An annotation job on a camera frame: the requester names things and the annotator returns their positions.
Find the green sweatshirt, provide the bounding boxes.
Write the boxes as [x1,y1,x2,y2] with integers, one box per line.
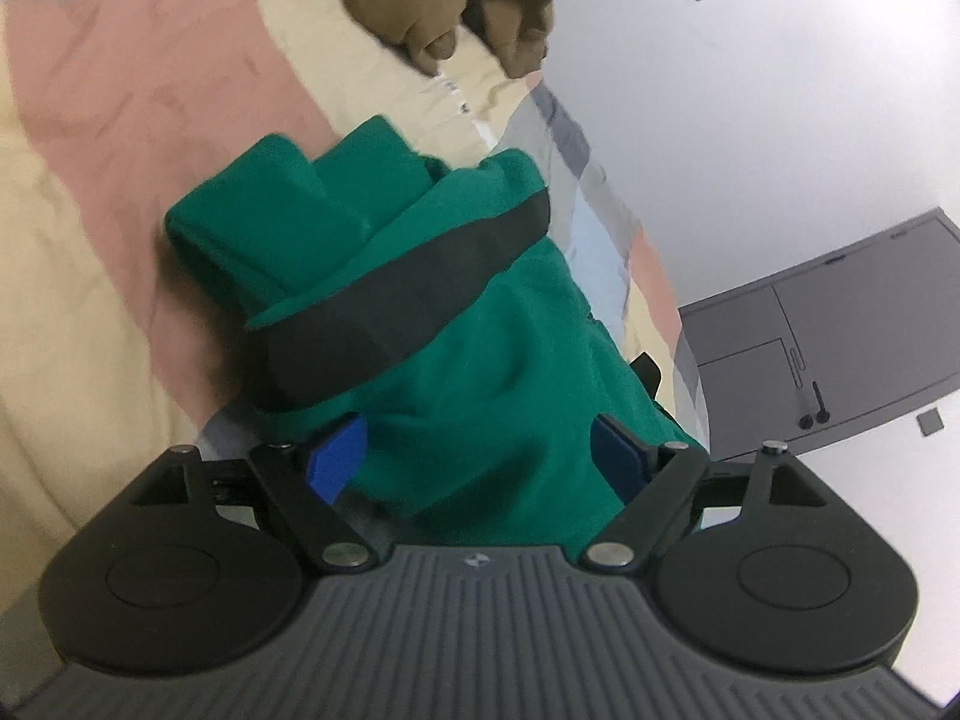
[164,117,682,553]

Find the grey door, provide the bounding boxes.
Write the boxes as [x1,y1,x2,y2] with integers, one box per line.
[680,210,958,460]

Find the patchwork checkered quilt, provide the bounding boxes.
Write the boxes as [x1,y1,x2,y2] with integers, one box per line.
[2,0,709,709]

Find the black door handle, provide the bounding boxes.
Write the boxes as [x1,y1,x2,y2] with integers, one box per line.
[811,380,832,424]

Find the grey switch beside door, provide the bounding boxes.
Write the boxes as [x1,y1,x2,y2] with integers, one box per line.
[916,408,944,437]

